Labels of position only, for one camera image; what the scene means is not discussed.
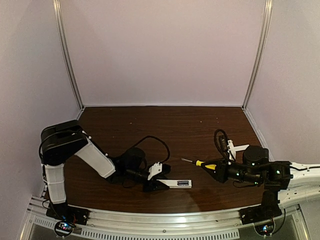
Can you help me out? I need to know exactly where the white remote control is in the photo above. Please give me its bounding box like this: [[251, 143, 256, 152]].
[[158, 179, 192, 189]]

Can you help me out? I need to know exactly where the yellow handled screwdriver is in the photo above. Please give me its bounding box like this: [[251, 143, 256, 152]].
[[181, 157, 217, 171]]

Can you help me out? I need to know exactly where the purple battery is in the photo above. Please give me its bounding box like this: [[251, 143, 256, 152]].
[[177, 182, 190, 187], [177, 180, 189, 184]]

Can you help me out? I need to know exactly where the white battery cover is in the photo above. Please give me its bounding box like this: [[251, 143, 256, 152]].
[[231, 144, 250, 152]]

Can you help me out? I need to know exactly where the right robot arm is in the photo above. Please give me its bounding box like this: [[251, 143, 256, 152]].
[[195, 144, 320, 216]]

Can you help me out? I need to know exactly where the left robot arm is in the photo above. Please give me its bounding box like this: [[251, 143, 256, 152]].
[[38, 120, 171, 212]]

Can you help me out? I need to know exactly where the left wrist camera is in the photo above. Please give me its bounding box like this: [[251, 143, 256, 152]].
[[147, 162, 163, 181]]

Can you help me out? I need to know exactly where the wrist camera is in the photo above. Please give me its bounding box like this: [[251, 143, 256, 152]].
[[147, 162, 163, 181], [217, 135, 236, 162]]

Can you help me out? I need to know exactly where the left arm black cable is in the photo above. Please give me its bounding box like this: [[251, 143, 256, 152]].
[[132, 135, 171, 166]]

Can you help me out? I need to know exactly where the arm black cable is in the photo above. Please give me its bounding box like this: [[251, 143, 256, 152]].
[[213, 128, 235, 163], [132, 135, 171, 166]]

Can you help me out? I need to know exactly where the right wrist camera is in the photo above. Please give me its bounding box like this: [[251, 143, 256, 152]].
[[217, 135, 236, 162]]

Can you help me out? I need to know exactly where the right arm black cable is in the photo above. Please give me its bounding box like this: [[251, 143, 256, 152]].
[[213, 128, 235, 163]]

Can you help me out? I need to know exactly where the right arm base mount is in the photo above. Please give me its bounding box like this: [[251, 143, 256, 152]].
[[238, 204, 282, 225]]

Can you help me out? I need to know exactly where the aluminium front rail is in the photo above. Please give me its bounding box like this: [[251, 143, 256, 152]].
[[24, 194, 305, 237]]

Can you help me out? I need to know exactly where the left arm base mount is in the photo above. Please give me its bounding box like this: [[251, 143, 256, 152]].
[[46, 203, 90, 226]]

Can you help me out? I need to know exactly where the perforated cable tray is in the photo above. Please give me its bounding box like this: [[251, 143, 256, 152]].
[[28, 217, 240, 240]]

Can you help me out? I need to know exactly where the aluminium corner post right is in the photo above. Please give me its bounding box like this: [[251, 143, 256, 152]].
[[242, 0, 273, 111]]

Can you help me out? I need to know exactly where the aluminium corner post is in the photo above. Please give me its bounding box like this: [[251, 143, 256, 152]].
[[52, 0, 85, 111], [242, 0, 273, 111]]

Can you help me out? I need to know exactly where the aluminium corner post left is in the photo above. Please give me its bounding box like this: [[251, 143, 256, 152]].
[[52, 0, 85, 111]]

